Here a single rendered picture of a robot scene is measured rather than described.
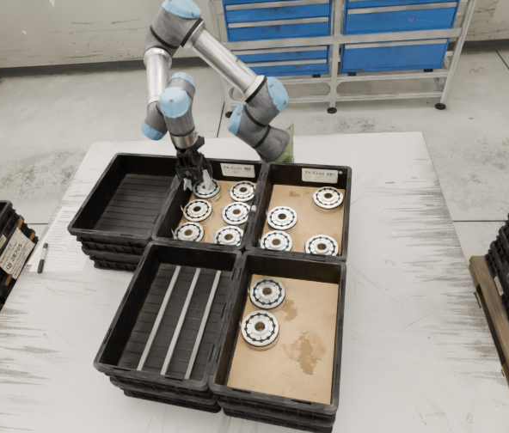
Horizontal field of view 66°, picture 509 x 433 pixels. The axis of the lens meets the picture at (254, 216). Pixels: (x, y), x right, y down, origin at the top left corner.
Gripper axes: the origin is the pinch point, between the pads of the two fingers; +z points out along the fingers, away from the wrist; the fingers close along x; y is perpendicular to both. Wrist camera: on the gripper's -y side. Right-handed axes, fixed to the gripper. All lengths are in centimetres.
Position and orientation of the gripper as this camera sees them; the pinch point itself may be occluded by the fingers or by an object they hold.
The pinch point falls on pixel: (200, 186)
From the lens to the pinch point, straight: 130.9
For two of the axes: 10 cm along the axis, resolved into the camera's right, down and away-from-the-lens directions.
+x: 9.9, 0.0, -1.3
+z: 0.9, 6.6, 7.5
